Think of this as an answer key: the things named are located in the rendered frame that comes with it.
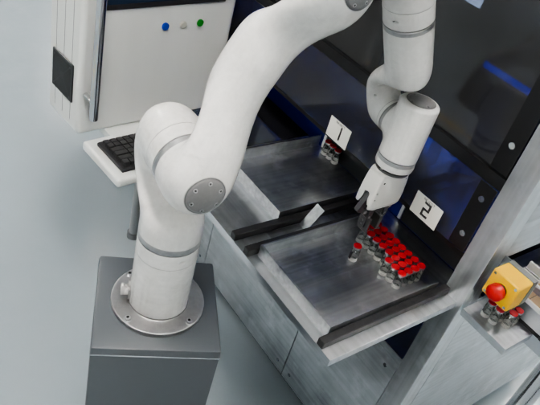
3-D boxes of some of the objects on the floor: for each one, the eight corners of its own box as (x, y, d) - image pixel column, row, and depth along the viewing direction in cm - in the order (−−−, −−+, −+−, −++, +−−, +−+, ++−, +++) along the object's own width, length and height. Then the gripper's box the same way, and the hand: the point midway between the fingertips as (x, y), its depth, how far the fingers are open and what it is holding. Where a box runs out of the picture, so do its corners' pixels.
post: (349, 465, 206) (851, -374, 80) (362, 481, 202) (903, -369, 77) (335, 474, 202) (836, -391, 76) (347, 490, 199) (891, -387, 73)
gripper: (378, 179, 126) (350, 245, 137) (431, 166, 135) (401, 229, 146) (355, 158, 130) (330, 224, 141) (408, 146, 139) (380, 209, 150)
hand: (369, 219), depth 142 cm, fingers open, 3 cm apart
